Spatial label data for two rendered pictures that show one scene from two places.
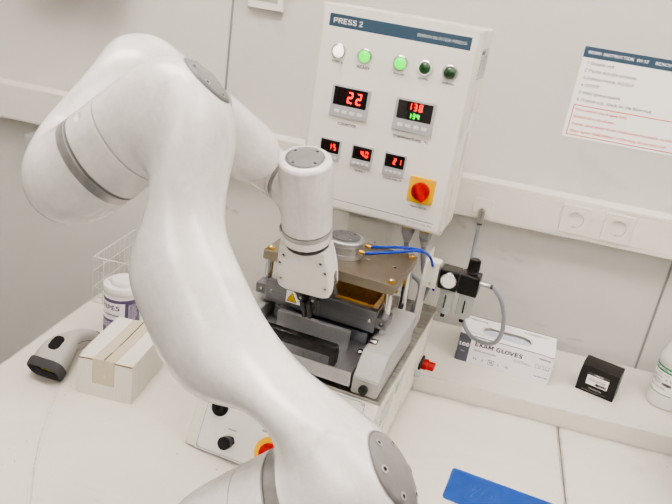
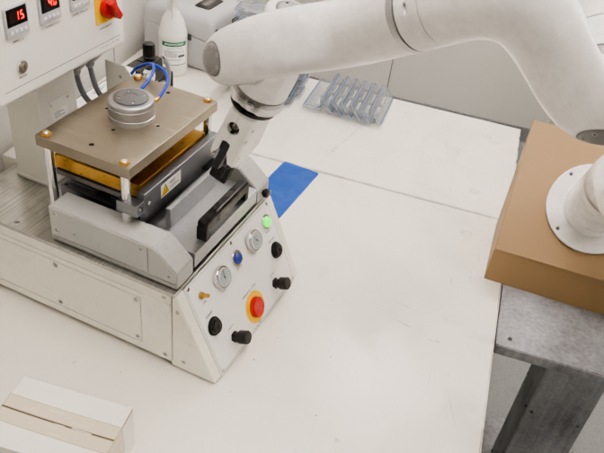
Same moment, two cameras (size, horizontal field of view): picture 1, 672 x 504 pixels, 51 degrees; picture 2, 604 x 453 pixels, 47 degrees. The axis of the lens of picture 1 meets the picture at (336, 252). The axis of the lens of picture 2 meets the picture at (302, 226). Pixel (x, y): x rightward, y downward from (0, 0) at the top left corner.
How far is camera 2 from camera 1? 138 cm
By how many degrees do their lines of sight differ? 75
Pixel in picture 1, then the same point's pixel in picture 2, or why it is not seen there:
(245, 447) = (244, 324)
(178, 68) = not seen: outside the picture
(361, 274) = (191, 114)
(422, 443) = not seen: hidden behind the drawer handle
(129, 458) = (240, 433)
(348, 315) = (201, 157)
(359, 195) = (57, 54)
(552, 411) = not seen: hidden behind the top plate
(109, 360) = (114, 434)
